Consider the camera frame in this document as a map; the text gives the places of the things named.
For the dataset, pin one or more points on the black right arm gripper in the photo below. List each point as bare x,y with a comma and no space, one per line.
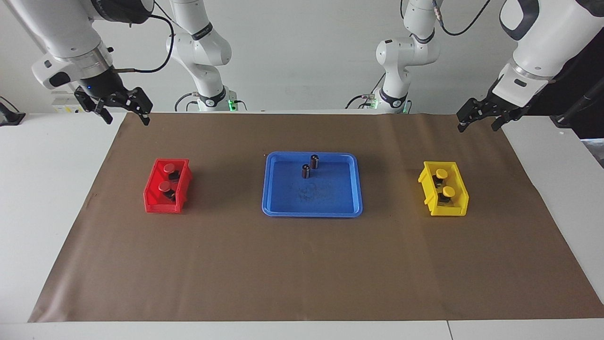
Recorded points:
106,85

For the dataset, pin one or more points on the black cylindrical capacitor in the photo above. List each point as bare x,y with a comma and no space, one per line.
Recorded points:
314,161
306,171

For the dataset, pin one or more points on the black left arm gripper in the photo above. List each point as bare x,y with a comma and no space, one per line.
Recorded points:
486,107

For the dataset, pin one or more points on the white wall socket box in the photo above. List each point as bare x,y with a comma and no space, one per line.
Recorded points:
63,103

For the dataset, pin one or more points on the red plastic bin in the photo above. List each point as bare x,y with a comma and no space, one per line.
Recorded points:
163,207

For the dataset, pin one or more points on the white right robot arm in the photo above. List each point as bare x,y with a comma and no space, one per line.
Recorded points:
71,28

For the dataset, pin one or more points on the red push button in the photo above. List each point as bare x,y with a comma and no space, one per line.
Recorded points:
169,167
164,186

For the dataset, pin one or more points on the black stand bar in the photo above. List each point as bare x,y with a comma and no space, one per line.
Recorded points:
578,106

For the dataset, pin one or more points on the yellow push button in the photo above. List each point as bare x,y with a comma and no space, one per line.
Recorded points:
441,173
448,191

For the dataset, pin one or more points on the yellow plastic bin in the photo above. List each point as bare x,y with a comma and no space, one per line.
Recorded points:
450,211

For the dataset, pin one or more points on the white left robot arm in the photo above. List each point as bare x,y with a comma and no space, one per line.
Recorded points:
542,42

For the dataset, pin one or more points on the brown paper table mat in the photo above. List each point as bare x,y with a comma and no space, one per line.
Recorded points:
302,264

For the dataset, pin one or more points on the blue plastic tray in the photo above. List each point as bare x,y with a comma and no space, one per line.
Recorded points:
330,203

